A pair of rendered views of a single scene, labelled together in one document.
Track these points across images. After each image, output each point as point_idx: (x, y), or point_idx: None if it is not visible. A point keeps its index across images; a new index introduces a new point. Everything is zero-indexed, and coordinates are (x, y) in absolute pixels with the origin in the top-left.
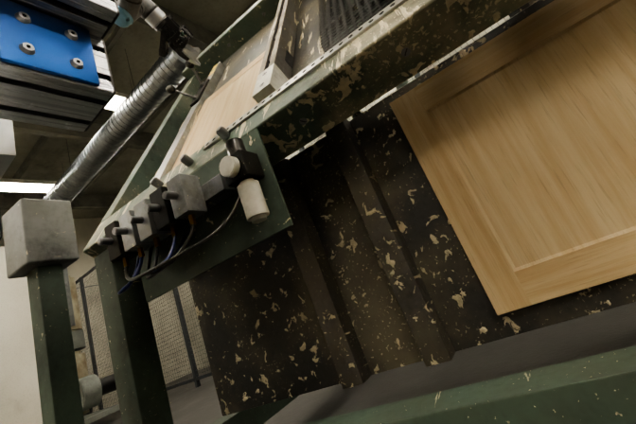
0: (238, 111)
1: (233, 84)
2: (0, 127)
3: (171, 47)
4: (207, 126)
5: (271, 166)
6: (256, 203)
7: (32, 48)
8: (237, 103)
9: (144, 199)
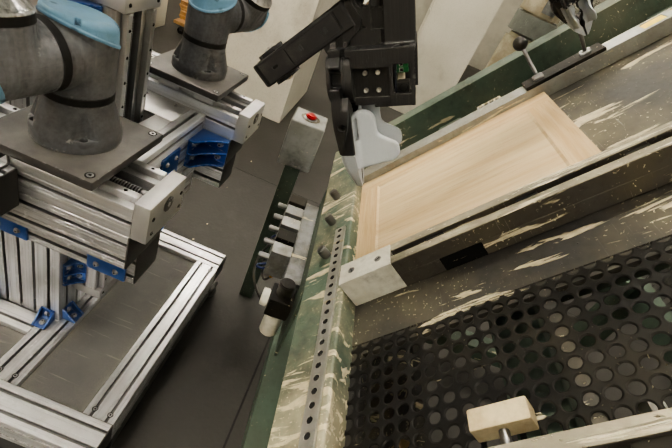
0: (413, 218)
1: (531, 138)
2: (240, 122)
3: None
4: (437, 169)
5: (290, 323)
6: (263, 327)
7: (95, 266)
8: (442, 198)
9: (281, 224)
